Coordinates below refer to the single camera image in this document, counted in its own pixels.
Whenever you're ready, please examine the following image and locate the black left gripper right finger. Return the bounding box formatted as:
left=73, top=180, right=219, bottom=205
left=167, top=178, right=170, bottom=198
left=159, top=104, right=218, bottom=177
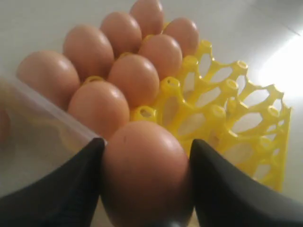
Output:
left=190, top=139, right=303, bottom=227

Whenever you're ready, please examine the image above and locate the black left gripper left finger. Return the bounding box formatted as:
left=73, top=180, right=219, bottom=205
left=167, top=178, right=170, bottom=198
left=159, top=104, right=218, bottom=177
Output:
left=0, top=138, right=105, bottom=227

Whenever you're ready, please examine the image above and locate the clear plastic container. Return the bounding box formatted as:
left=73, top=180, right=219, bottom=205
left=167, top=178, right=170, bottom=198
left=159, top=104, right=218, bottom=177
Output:
left=0, top=75, right=97, bottom=196

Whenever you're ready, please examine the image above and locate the yellow plastic egg tray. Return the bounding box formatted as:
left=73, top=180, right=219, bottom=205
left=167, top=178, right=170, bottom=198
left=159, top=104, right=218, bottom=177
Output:
left=131, top=38, right=291, bottom=191

